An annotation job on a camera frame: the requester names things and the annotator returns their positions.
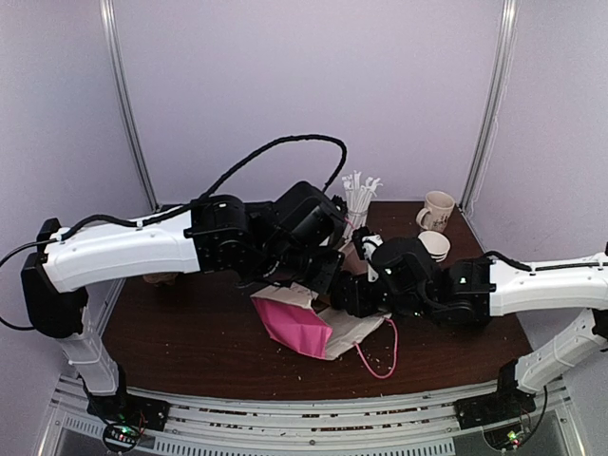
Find paper cakes bag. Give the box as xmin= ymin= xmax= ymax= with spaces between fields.
xmin=251 ymin=284 xmax=399 ymax=380

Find stack of brown paper cups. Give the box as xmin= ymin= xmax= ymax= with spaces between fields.
xmin=418 ymin=230 xmax=451 ymax=262

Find cardboard cup carrier stack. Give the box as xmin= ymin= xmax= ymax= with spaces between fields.
xmin=142 ymin=273 xmax=180 ymax=287

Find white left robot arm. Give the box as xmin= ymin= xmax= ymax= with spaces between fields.
xmin=21 ymin=181 xmax=346 ymax=422

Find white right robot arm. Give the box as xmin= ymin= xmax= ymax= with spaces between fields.
xmin=330 ymin=237 xmax=607 ymax=428

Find white stirrers in holder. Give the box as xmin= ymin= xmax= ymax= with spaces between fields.
xmin=342 ymin=171 xmax=383 ymax=229

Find white ceramic mug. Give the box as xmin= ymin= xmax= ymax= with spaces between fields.
xmin=416 ymin=191 xmax=456 ymax=233

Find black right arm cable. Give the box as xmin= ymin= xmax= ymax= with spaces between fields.
xmin=484 ymin=250 xmax=536 ymax=275

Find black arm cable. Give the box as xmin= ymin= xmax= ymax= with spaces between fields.
xmin=0 ymin=134 xmax=348 ymax=332
xmin=484 ymin=250 xmax=536 ymax=275

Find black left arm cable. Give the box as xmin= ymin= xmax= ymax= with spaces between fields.
xmin=0 ymin=134 xmax=348 ymax=332

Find right aluminium frame post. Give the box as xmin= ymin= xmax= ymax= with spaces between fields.
xmin=460 ymin=0 xmax=520 ymax=217

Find aluminium frame post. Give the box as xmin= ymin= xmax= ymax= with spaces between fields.
xmin=460 ymin=0 xmax=520 ymax=217
xmin=99 ymin=0 xmax=160 ymax=212

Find left aluminium frame post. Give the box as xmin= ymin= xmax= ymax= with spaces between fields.
xmin=99 ymin=0 xmax=160 ymax=212

